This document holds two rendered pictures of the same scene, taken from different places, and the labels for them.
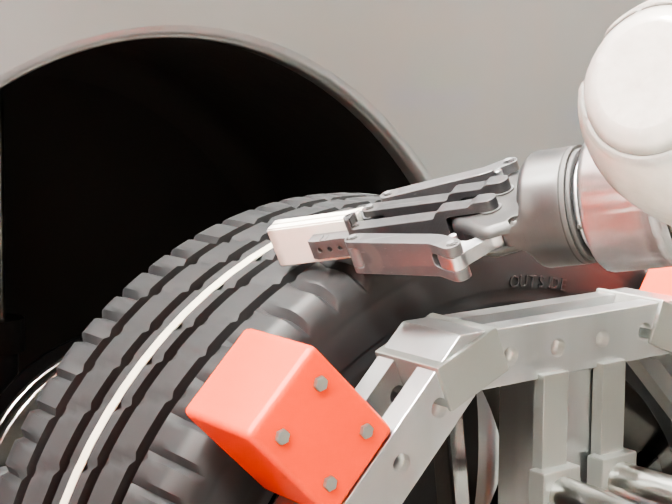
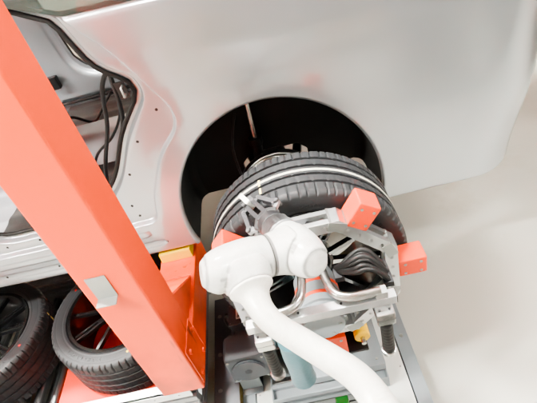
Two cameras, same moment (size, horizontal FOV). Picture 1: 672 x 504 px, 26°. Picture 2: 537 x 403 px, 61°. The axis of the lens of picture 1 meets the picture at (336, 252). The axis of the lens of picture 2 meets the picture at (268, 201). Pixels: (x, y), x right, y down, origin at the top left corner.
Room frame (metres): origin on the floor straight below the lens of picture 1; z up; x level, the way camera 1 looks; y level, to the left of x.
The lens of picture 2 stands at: (0.25, -0.76, 2.01)
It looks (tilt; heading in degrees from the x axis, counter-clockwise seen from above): 39 degrees down; 43
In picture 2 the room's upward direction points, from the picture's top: 17 degrees counter-clockwise
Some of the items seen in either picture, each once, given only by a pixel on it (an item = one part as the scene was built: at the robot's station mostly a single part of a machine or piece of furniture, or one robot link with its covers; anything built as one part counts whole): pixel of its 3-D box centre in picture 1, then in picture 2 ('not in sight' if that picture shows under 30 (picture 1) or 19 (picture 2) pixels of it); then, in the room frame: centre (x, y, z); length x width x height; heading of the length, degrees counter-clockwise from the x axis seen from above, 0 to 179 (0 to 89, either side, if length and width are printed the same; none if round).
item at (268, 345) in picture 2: not in sight; (264, 333); (0.75, -0.14, 0.93); 0.09 x 0.05 x 0.05; 37
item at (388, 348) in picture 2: not in sight; (387, 336); (0.93, -0.43, 0.83); 0.04 x 0.04 x 0.16
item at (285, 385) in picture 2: not in sight; (324, 356); (1.12, -0.01, 0.13); 0.50 x 0.36 x 0.10; 127
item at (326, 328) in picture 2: not in sight; (318, 298); (0.96, -0.20, 0.85); 0.21 x 0.14 x 0.14; 37
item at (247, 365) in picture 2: not in sight; (249, 337); (1.01, 0.29, 0.26); 0.42 x 0.18 x 0.35; 37
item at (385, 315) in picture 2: not in sight; (382, 306); (0.96, -0.41, 0.93); 0.09 x 0.05 x 0.05; 37
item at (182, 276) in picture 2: not in sight; (175, 276); (0.94, 0.49, 0.69); 0.52 x 0.17 x 0.35; 37
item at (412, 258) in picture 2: not in sight; (409, 258); (1.21, -0.40, 0.85); 0.09 x 0.08 x 0.07; 127
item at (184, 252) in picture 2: not in sight; (177, 245); (1.08, 0.59, 0.71); 0.14 x 0.14 x 0.05; 37
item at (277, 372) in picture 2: not in sight; (272, 361); (0.73, -0.16, 0.83); 0.04 x 0.04 x 0.16
